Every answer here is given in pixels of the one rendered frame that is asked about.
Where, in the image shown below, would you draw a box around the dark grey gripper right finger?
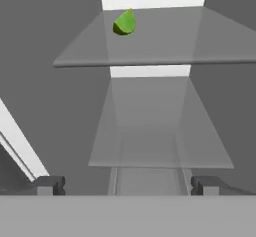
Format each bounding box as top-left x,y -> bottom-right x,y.
191,175 -> 255,196

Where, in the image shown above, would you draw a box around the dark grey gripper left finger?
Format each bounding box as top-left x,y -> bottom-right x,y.
7,175 -> 66,196

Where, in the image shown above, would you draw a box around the white fridge door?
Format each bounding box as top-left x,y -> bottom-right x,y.
0,98 -> 51,183

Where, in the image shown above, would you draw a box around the grey fridge drawer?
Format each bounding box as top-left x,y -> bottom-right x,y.
107,166 -> 194,196

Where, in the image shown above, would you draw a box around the green lemon wedge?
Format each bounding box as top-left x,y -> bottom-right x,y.
112,8 -> 137,37

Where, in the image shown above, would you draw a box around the grey glass fridge shelf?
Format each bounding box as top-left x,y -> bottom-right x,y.
87,76 -> 235,170
53,6 -> 256,69

